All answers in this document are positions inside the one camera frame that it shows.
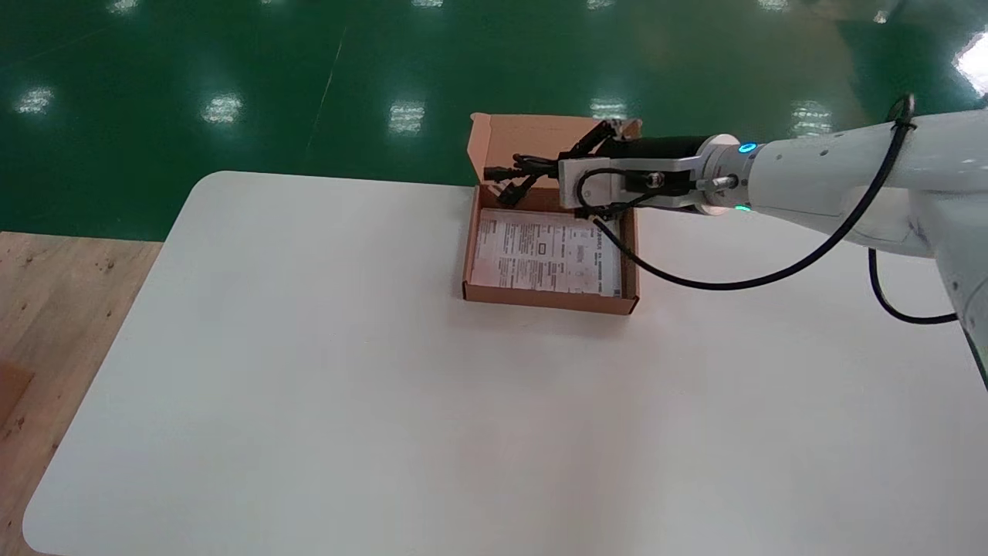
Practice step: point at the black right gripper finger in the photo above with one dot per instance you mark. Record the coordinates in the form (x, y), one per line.
(598, 137)

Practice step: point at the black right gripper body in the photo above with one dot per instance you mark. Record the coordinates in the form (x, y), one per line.
(664, 147)

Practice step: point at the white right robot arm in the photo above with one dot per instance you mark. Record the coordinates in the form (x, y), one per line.
(810, 177)

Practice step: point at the brown cardboard storage box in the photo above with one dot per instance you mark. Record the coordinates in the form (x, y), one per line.
(502, 139)

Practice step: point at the white printed instruction sheet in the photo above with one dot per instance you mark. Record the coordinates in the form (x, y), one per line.
(540, 255)

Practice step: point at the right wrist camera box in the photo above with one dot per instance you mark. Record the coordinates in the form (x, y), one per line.
(567, 174)

